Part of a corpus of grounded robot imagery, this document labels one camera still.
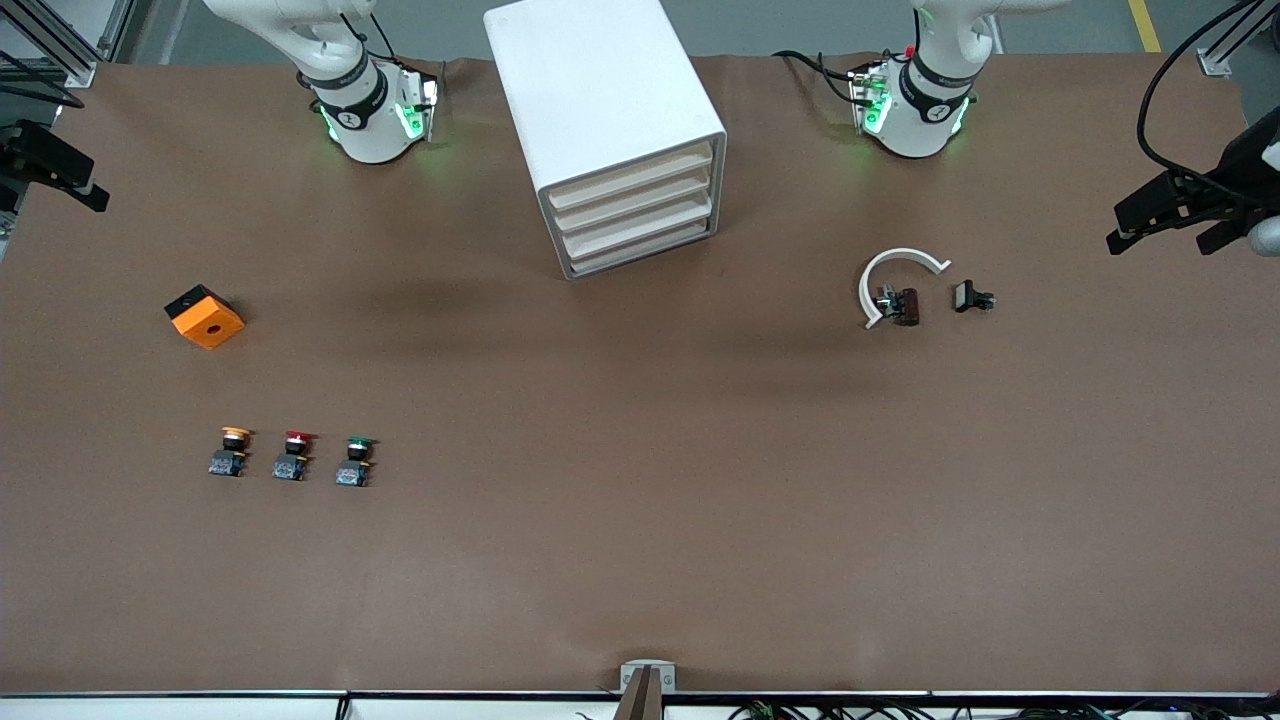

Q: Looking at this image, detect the red push button switch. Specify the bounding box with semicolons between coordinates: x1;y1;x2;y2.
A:
272;430;319;482

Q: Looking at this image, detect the brown beam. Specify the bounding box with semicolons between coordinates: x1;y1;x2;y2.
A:
612;667;665;720

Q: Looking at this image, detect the small brown component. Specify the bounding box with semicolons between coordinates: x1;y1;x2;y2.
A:
877;285;922;328

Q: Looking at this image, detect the orange box with hole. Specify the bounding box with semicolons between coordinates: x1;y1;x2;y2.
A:
164;284;246;351

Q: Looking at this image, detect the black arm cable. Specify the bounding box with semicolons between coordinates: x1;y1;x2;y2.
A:
1137;0;1263;183
0;80;87;111

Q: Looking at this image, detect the yellow push button switch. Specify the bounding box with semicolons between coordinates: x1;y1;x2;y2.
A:
208;426;253;478

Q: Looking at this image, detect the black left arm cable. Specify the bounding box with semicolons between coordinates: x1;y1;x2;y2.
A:
1137;0;1263;183

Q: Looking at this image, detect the black base cable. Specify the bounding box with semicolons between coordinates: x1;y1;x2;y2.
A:
340;0;447;77
772;48;863;106

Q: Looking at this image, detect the grey metal bracket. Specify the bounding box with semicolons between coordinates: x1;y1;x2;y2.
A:
620;660;677;693

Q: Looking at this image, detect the aluminium frame profile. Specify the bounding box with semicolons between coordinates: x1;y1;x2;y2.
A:
0;0;136;89
1198;0;1280;78

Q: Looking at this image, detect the white curved plastic ring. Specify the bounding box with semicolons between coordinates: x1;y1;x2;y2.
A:
859;247;952;331

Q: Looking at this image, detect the black right base cable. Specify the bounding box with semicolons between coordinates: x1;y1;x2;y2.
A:
340;0;447;77

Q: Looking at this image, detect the white table edge rail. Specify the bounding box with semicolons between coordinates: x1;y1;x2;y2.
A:
0;690;1280;720

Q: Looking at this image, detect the brown table mat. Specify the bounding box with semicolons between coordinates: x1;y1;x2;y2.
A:
0;52;1280;696

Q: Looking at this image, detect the green push button switch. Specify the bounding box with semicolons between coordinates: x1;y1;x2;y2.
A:
335;436;378;489

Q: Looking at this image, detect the yellow floor tape strip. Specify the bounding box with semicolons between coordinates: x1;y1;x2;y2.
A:
1128;0;1164;54

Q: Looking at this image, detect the black left base cable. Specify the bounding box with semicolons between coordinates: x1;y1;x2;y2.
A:
772;48;863;106

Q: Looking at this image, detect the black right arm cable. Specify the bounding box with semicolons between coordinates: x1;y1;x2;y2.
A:
0;80;87;111

